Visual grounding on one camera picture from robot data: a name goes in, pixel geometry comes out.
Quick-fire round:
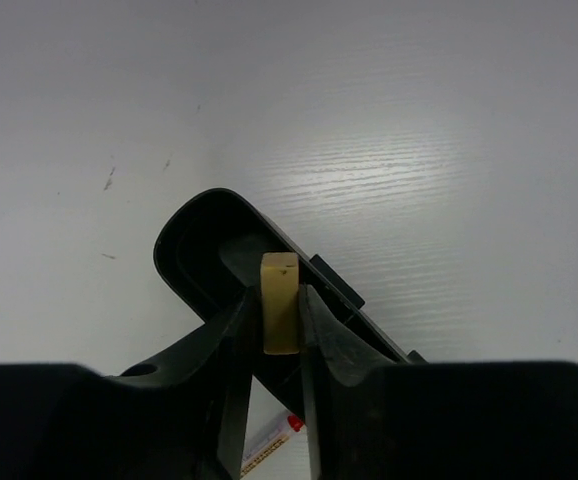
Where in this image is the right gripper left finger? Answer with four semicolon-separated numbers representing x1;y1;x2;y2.
0;291;260;479

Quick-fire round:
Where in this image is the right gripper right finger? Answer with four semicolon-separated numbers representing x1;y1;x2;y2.
299;286;578;479

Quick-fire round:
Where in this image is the beige eraser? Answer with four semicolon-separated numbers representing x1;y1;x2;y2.
260;252;299;356

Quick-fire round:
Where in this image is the black oblong container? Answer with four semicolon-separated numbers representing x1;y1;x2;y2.
152;187;425;416

